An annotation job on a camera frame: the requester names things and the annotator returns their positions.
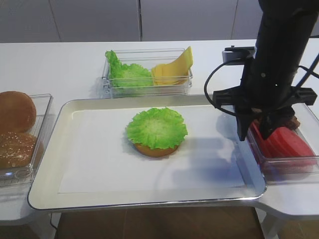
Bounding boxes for green lettuce leaf in bin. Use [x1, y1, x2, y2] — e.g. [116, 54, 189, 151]
[105, 50, 153, 88]

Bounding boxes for red tomato slice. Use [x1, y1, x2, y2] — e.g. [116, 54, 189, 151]
[250, 120, 264, 140]
[279, 127, 315, 157]
[267, 127, 293, 158]
[258, 137, 284, 158]

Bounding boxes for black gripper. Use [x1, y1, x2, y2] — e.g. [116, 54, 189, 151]
[212, 58, 317, 141]

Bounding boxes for stacked yellow cheese slices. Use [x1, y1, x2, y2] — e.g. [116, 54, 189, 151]
[151, 64, 188, 86]

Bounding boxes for clear lettuce and cheese bin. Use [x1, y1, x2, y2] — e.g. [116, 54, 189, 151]
[102, 48, 192, 98]

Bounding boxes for white paper tray liner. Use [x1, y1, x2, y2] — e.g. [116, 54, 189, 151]
[59, 106, 244, 193]

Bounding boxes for silver metal serving tray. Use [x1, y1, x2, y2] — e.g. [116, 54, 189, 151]
[28, 95, 267, 212]

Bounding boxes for sesame seed bun top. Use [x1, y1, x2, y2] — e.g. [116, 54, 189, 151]
[0, 132, 44, 169]

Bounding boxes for bottom burger bun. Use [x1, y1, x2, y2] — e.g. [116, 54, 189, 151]
[134, 143, 178, 158]

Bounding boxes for clear bun bin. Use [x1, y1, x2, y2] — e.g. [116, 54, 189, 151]
[0, 91, 54, 187]

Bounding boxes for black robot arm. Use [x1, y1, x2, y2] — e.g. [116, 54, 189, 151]
[208, 0, 319, 140]

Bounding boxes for upright yellow cheese slice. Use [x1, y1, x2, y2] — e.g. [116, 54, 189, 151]
[162, 46, 193, 76]

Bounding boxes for plain brown bun top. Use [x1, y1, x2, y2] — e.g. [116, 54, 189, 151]
[0, 91, 36, 133]

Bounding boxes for green lettuce leaf on bun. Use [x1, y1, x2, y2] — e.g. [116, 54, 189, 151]
[126, 108, 188, 149]

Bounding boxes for clear patty and tomato bin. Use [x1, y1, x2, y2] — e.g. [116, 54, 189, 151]
[247, 104, 319, 176]

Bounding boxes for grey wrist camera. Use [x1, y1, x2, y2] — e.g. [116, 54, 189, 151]
[222, 45, 255, 65]

